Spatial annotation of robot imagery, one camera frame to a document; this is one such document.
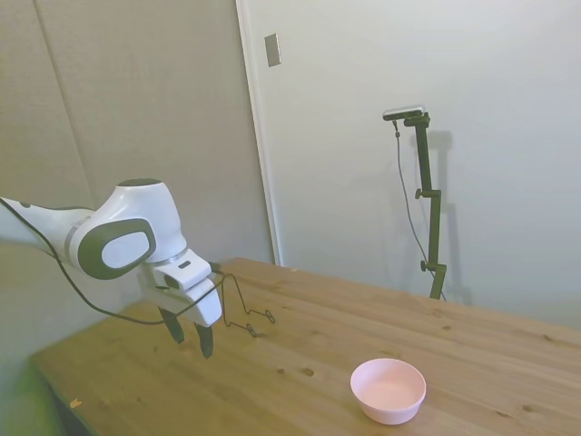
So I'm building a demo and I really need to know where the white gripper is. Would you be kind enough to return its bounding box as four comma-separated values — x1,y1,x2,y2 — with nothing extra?
137,266,224,361

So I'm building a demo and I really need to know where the pink plastic bowl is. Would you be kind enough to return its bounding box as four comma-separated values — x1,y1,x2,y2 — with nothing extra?
350,357,428,427

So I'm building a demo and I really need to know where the black wire dish rack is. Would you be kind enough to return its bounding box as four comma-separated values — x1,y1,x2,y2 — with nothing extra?
216,271,278,340

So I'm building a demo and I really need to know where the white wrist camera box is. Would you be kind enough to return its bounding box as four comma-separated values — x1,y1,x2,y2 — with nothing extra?
153,251,215,292

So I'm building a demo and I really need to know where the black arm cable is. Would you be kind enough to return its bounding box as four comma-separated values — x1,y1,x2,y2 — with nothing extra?
0,196,227,326

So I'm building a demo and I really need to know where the white door frame trim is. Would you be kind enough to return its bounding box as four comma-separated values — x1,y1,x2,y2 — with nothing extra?
235,0,286,268

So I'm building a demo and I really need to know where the dark green camera stand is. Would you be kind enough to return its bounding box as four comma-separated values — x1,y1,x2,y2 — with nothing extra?
403,113,448,302

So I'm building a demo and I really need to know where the grey wall switch plate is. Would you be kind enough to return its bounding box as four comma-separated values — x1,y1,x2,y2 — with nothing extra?
263,32,282,69

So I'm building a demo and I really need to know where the grey camera on stand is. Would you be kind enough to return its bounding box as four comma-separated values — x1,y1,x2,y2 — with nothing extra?
382,104,428,123

